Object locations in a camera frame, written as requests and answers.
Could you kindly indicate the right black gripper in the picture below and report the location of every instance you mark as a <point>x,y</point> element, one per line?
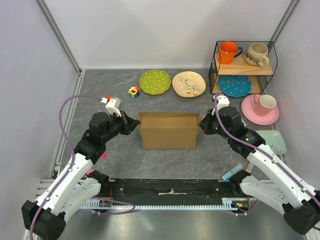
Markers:
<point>205,125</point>

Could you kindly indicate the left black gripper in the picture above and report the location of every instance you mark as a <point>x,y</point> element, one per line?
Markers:
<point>129,123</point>

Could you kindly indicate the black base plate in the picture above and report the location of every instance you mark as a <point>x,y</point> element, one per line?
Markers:
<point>169,192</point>

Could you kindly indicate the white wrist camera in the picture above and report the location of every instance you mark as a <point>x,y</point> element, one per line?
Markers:
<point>220,101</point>
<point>112,105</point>

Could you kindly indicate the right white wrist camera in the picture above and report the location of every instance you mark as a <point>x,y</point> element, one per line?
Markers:
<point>220,101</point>

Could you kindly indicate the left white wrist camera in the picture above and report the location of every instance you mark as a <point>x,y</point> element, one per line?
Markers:
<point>112,105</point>

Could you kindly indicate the blue marker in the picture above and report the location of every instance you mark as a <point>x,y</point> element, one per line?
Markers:
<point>232,172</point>

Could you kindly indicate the green polka dot plate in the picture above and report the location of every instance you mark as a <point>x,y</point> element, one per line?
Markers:
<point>155,82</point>

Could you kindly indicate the pink saucer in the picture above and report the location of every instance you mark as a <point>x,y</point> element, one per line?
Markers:
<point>247,107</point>

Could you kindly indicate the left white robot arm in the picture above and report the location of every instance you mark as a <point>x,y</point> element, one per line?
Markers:
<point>47,216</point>

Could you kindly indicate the beige ceramic mug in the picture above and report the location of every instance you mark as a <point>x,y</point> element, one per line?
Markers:
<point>257,55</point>

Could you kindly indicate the pink cup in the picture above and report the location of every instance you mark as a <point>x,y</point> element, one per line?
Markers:
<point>263,104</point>

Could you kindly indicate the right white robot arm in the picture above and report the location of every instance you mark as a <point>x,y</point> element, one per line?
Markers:
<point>296,200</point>

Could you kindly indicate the brown cardboard box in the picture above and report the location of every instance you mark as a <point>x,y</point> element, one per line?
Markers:
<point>168,130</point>

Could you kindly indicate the mint green square plate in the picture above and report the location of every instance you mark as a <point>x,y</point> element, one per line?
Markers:
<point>275,140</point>

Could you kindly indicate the cream plate with branch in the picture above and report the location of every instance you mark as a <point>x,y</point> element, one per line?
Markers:
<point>189,84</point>

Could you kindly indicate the pink eraser block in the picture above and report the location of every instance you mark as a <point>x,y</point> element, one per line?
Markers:
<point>89,172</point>

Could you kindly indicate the blue polka dot plate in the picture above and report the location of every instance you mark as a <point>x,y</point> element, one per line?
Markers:
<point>235,85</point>

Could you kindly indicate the orange mug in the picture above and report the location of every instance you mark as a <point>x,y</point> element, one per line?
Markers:
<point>228,50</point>

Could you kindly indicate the rainbow flower plush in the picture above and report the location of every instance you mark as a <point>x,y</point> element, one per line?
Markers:
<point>134,92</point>

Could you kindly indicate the black wire shelf rack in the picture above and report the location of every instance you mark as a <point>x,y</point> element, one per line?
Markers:
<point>260,76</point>

